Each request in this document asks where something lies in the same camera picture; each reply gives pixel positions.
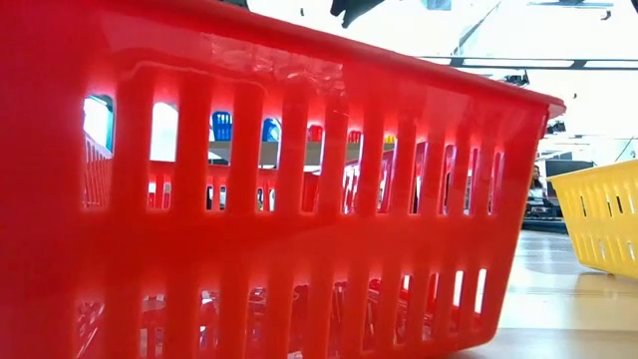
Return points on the small black background fixture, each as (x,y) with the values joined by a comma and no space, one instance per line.
(516,79)
(555,127)

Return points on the person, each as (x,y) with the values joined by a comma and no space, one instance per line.
(537,189)

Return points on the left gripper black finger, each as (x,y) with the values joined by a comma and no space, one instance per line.
(354,9)

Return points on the dark background monitor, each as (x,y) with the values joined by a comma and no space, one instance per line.
(570,169)

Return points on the blue slotted plastic basket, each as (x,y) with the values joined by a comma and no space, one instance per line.
(222,125)

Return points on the dark background desk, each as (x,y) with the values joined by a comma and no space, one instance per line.
(543,222)

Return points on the red slotted plastic basket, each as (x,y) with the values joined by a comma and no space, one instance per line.
(315,133)
(299,239)

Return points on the black horizontal background rail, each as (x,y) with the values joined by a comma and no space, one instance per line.
(456,62)

